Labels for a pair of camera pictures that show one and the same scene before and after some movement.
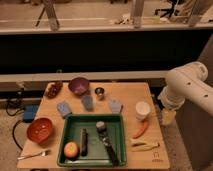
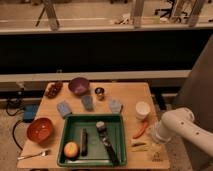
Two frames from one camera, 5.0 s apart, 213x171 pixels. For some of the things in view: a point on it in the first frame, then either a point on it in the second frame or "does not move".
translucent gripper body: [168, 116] -> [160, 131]
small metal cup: [99, 91] does not move
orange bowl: [40, 130] does not move
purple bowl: [79, 86] does not move
